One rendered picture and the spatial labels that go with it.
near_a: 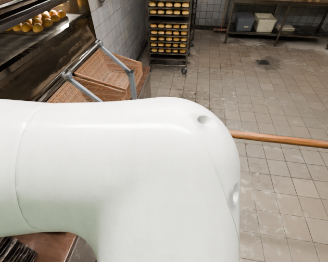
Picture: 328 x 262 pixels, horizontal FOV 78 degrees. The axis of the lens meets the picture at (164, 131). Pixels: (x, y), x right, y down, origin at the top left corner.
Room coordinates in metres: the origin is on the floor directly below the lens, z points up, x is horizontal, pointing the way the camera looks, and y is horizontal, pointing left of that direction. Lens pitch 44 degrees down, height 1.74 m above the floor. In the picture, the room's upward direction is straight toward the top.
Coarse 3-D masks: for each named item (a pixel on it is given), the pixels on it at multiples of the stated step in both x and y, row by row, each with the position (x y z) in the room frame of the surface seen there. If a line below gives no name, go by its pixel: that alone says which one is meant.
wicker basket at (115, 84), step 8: (96, 56) 2.06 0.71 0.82; (104, 56) 2.16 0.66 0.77; (120, 56) 2.13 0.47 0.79; (88, 64) 1.87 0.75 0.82; (96, 64) 1.99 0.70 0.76; (104, 64) 2.12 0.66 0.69; (112, 64) 2.15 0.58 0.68; (128, 64) 2.12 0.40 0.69; (136, 64) 2.10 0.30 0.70; (88, 72) 1.81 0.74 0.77; (104, 72) 2.05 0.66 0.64; (112, 72) 2.14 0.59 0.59; (120, 72) 2.14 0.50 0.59; (136, 72) 1.89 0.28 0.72; (88, 80) 1.62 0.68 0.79; (96, 80) 1.61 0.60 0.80; (104, 80) 1.97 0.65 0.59; (112, 80) 1.97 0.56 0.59; (120, 80) 1.97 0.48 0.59; (128, 80) 1.97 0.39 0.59; (136, 80) 1.88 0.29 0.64; (120, 88) 1.57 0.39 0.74; (128, 88) 1.61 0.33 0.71; (104, 96) 1.60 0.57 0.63; (112, 96) 1.66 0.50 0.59; (128, 96) 1.59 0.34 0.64
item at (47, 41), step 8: (80, 16) 2.12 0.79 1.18; (72, 24) 1.88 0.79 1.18; (56, 32) 1.68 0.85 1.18; (64, 32) 1.73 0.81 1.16; (40, 40) 1.52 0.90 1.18; (48, 40) 1.52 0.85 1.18; (56, 40) 1.61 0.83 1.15; (32, 48) 1.37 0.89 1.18; (40, 48) 1.41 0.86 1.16; (16, 56) 1.25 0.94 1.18; (24, 56) 1.25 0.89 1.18; (32, 56) 1.31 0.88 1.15; (8, 64) 1.13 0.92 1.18; (16, 64) 1.16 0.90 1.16; (0, 72) 1.04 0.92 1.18; (8, 72) 1.09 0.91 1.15; (0, 80) 1.01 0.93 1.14
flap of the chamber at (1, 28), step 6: (60, 0) 1.57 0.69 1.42; (66, 0) 1.64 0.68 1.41; (48, 6) 1.43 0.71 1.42; (54, 6) 1.48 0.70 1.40; (30, 12) 1.26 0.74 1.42; (36, 12) 1.30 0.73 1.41; (42, 12) 1.35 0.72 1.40; (18, 18) 1.16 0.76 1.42; (24, 18) 1.20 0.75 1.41; (30, 18) 1.24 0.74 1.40; (6, 24) 1.07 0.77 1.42; (12, 24) 1.10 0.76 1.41; (0, 30) 1.02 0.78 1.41
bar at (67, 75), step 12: (96, 48) 1.44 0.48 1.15; (84, 60) 1.24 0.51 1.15; (72, 72) 1.08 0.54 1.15; (132, 72) 1.46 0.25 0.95; (60, 84) 0.95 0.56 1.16; (72, 84) 1.03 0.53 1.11; (132, 84) 1.47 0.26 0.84; (48, 96) 0.84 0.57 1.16; (96, 96) 1.03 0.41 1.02; (132, 96) 1.47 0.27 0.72
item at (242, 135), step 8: (232, 136) 0.55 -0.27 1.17; (240, 136) 0.54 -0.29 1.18; (248, 136) 0.54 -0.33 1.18; (256, 136) 0.54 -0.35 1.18; (264, 136) 0.54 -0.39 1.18; (272, 136) 0.54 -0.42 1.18; (280, 136) 0.54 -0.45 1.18; (288, 144) 0.52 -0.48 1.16; (296, 144) 0.51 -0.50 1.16; (304, 144) 0.51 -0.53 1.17; (312, 144) 0.51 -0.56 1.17; (320, 144) 0.50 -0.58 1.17
